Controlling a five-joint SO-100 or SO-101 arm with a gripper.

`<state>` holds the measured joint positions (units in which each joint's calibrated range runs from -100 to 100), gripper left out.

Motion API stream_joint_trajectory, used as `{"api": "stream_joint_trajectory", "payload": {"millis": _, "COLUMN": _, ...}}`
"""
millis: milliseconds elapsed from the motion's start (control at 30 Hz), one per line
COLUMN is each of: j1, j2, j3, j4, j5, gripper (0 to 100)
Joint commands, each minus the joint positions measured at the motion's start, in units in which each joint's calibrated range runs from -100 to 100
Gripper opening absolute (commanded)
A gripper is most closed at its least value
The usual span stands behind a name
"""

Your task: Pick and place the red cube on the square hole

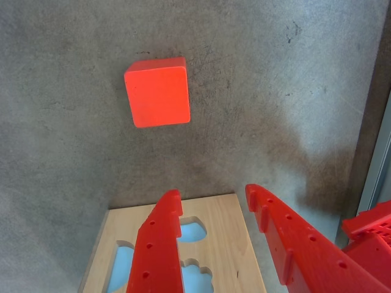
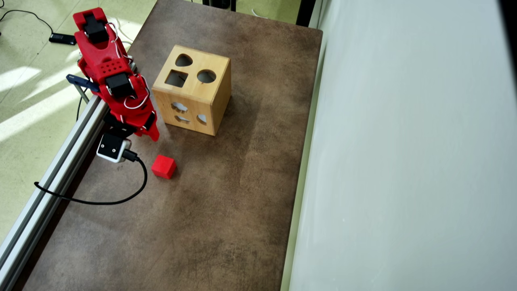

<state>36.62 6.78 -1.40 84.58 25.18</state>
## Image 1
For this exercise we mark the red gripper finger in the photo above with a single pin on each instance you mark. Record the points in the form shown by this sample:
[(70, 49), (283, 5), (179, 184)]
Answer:
[(305, 253), (155, 250)]

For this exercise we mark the red cube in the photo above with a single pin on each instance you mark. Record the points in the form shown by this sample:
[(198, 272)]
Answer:
[(157, 94)]

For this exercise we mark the red robot arm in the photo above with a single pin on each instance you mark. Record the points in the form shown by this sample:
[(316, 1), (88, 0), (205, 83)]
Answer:
[(372, 259)]

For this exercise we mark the wooden shape sorter box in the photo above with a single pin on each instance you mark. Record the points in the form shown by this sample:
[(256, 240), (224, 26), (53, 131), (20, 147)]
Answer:
[(226, 232)]

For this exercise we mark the aluminium profile rail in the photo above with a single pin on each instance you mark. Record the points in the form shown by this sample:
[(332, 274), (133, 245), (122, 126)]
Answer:
[(377, 180)]

